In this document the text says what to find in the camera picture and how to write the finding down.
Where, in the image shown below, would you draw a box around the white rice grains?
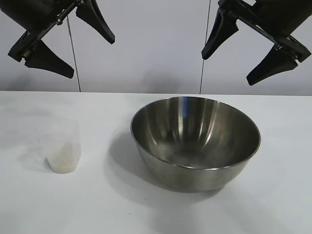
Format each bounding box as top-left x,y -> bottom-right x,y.
47,143 -> 80,174

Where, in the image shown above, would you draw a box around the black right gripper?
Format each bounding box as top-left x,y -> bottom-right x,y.
201,0 -> 312,86

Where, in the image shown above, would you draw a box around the stainless steel mixing bowl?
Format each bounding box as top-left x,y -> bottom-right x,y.
131,96 -> 262,193

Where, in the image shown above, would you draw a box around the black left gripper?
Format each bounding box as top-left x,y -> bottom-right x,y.
0,0 -> 116,80

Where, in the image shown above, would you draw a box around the clear plastic measuring cup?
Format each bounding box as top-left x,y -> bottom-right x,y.
45,118 -> 81,174

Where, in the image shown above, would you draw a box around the thin dark wall strip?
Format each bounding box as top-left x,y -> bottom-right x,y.
65,17 -> 81,93

